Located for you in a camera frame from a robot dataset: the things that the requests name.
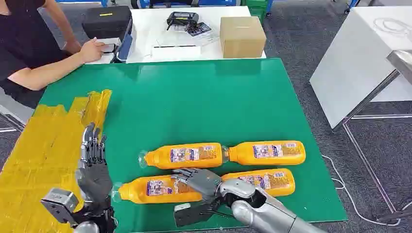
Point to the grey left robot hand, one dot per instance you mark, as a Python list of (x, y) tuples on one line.
[(94, 180)]

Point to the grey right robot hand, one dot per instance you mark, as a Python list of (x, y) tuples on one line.
[(202, 181)]

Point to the orange drink bottle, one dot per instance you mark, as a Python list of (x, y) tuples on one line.
[(154, 189), (180, 156), (273, 181), (267, 152)]

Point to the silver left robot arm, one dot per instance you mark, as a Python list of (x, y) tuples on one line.
[(93, 223)]

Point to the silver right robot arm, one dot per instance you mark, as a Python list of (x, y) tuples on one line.
[(264, 212)]

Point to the green mat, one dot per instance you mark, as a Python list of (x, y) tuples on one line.
[(199, 106)]

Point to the person's hand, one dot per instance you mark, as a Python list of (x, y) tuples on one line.
[(91, 49)]

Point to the blue white box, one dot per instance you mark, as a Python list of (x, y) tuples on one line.
[(125, 45)]

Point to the brown cardboard box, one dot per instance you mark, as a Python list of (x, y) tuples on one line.
[(243, 37)]

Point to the dark printed card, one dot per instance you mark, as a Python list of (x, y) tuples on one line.
[(198, 29)]

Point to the black carrying case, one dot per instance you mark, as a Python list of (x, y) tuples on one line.
[(108, 21)]

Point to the person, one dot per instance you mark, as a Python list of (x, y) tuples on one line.
[(19, 38)]

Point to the black remote controller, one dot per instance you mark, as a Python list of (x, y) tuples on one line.
[(181, 20)]

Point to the green crate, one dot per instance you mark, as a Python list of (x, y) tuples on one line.
[(257, 8)]

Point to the large white table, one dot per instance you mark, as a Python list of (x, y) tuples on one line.
[(354, 58)]

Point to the steel bench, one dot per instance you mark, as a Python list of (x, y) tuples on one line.
[(402, 64)]

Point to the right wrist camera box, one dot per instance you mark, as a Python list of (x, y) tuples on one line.
[(191, 215)]

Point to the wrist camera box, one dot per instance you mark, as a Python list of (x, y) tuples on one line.
[(59, 204), (191, 215)]

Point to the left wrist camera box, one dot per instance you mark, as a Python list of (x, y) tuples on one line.
[(59, 204)]

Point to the metal table frame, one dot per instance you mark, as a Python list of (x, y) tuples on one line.
[(367, 160)]

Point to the blue metal frame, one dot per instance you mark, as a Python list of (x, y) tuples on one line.
[(193, 2)]

